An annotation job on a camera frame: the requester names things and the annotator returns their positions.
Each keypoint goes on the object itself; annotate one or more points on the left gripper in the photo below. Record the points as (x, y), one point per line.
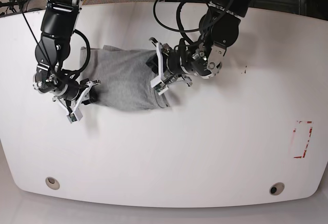
(166, 66)

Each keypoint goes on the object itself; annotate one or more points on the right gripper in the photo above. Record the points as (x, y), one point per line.
(70, 95)

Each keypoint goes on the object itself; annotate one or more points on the right table grommet hole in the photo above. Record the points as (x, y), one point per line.
(276, 188)

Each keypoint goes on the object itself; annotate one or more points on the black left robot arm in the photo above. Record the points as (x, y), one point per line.
(219, 29)

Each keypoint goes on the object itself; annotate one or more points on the left table grommet hole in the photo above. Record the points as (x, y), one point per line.
(52, 183)

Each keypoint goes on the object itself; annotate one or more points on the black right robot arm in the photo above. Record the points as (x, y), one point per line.
(52, 49)

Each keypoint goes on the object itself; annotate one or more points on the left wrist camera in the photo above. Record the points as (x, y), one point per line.
(161, 88)

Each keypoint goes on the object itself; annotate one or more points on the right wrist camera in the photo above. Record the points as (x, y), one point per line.
(74, 116)

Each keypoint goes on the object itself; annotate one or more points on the red tape marking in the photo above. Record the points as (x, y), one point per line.
(301, 138)

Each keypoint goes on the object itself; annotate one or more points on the grey T-shirt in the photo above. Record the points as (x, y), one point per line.
(125, 79)

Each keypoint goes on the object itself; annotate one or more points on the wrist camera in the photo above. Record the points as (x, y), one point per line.
(74, 116)
(161, 88)

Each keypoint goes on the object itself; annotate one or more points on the table grommet hole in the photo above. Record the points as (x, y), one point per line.
(276, 188)
(52, 183)

